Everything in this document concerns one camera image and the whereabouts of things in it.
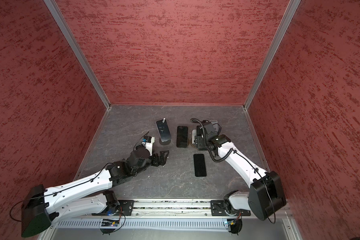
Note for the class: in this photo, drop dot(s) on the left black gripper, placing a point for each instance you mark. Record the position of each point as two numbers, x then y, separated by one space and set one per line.
163 159

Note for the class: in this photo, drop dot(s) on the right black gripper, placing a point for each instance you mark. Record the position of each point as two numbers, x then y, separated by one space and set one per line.
198 140

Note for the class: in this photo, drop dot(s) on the purple phone stand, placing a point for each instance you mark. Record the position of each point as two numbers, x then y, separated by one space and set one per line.
213 122

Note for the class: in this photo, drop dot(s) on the white-edged black phone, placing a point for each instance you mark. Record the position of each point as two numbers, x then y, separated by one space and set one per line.
200 165

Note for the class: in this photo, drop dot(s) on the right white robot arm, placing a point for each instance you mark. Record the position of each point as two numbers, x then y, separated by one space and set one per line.
266 195

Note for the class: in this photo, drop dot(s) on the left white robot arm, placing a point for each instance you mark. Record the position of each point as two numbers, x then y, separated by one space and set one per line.
91 195

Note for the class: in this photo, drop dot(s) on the wooden base metal stand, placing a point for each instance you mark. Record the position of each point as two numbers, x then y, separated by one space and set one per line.
194 143

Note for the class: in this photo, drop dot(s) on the black phone on wooden stand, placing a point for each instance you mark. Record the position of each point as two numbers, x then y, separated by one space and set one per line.
182 137

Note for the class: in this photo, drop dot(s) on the purple phone on stand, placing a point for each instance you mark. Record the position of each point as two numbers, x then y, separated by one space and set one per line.
163 129

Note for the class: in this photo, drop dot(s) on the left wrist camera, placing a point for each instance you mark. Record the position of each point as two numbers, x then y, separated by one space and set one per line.
148 143

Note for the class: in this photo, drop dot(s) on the aluminium rail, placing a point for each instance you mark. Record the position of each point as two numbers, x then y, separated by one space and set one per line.
149 208

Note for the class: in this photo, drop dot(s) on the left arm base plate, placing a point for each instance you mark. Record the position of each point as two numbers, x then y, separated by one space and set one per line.
124 207

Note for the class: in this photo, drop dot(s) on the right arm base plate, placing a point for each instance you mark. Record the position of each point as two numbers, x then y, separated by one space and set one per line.
220 208

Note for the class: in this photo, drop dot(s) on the white slotted cable duct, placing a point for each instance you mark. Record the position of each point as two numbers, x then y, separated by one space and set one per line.
155 224

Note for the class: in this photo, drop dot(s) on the right aluminium corner post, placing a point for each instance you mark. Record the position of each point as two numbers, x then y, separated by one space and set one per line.
280 32

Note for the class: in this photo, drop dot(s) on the aluminium corner post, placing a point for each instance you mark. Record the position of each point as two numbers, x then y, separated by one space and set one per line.
67 33
280 32

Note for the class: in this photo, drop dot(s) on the left aluminium corner post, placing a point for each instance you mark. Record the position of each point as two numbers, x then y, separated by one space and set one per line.
67 33

